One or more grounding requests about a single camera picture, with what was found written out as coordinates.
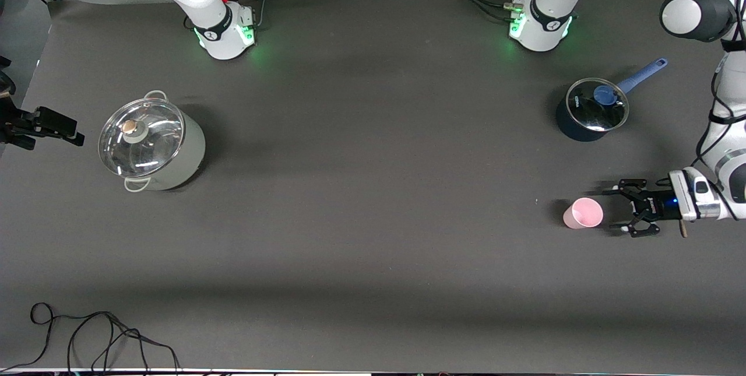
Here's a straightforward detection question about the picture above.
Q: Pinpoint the thin black table cable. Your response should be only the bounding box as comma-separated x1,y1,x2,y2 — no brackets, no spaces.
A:
0,303,181,372

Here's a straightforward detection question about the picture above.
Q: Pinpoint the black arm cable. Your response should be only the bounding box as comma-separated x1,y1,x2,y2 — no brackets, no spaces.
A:
694,0,746,170

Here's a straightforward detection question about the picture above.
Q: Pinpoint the glass pot lid copper knob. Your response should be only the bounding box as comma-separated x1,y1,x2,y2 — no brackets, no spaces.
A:
98,98,185,178

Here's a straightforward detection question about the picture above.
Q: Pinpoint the grey-white stock pot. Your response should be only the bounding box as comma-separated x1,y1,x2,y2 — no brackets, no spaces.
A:
98,90,206,193

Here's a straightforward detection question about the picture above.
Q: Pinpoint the pink cup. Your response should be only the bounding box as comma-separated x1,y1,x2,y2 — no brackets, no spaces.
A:
562,197,604,230

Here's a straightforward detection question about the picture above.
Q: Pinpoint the dark blue saucepan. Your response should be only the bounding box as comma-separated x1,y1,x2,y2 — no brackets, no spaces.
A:
555,58,669,142

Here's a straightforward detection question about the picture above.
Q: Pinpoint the glass lid blue knob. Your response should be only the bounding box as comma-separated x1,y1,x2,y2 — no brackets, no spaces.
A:
566,78,630,132

